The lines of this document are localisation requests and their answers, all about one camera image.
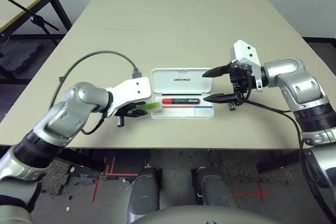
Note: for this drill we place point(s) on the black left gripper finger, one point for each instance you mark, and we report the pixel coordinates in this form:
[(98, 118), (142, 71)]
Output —
[(136, 113), (138, 103)]

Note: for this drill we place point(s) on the black marker with red cap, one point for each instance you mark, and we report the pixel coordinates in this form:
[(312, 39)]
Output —
[(181, 101)]

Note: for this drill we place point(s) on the grey robot leg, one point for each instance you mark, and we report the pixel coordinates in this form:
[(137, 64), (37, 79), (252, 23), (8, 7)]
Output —
[(212, 190), (144, 190)]

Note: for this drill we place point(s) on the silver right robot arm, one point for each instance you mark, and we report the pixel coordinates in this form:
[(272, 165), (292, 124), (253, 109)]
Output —
[(296, 79)]

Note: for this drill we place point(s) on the grey robot left leg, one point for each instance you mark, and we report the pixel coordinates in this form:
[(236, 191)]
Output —
[(144, 190)]

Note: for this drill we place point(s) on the white plastic pencil case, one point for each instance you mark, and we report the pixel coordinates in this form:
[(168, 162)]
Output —
[(168, 85)]

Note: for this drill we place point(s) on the wooden side table black frame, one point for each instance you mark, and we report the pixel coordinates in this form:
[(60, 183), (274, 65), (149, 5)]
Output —
[(26, 1)]

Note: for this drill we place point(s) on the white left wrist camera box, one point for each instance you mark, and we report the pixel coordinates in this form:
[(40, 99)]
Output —
[(131, 90)]

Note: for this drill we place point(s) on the grey robot right leg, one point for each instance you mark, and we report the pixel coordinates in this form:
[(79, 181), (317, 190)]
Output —
[(212, 190)]

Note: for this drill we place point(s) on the dark foam mat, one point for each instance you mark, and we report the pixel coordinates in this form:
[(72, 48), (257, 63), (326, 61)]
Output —
[(18, 56)]

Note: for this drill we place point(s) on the green transparent lead refill box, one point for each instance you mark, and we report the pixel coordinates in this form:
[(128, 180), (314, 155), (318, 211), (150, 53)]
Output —
[(151, 106)]

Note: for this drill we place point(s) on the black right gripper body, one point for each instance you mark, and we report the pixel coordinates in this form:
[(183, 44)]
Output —
[(241, 79)]

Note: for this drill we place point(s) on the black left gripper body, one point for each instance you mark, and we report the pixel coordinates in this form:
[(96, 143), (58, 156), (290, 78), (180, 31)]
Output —
[(123, 111)]

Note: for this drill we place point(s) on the black boom stand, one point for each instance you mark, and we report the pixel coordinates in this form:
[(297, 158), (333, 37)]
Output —
[(35, 19)]

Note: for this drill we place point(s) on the speckled grey floor mat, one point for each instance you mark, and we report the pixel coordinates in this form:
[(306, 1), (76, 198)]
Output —
[(236, 163), (56, 176)]

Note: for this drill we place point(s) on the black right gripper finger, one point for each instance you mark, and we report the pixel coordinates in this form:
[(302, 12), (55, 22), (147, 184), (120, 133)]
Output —
[(220, 98), (219, 71)]

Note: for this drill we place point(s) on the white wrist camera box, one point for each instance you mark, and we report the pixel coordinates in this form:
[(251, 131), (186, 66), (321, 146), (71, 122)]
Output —
[(131, 90), (245, 53)]

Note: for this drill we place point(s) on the grey robot torso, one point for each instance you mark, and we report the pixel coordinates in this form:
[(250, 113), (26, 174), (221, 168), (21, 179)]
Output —
[(183, 216)]

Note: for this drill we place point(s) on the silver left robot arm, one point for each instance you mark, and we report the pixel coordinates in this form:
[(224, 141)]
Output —
[(78, 98)]

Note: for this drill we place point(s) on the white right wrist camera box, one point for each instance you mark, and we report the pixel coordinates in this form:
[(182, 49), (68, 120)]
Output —
[(245, 53)]

